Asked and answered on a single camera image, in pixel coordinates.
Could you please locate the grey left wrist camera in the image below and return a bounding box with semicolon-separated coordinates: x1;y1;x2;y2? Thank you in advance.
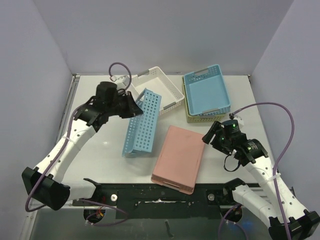
110;75;131;90

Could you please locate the pink plastic basket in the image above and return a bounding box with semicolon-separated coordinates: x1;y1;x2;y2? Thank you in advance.
151;125;205;195

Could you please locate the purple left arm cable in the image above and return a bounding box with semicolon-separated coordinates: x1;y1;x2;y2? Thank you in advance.
24;62;133;227

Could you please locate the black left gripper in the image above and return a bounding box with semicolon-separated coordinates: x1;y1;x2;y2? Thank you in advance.
107;91;143;119

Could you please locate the white plastic basket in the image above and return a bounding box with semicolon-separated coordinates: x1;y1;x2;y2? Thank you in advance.
131;66;185;115

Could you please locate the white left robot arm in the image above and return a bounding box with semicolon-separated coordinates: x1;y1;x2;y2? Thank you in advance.
22;81;143;212

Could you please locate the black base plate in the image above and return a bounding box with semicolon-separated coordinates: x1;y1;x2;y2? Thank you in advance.
90;183;236;219

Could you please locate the light blue plastic basket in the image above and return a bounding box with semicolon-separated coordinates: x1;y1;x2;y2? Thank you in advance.
122;89;162;158

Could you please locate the yellow-green plastic basket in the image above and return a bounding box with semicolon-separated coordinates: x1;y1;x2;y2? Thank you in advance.
182;77;227;123

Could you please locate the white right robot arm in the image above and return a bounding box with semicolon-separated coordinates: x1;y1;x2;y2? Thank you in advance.
202;119;320;240

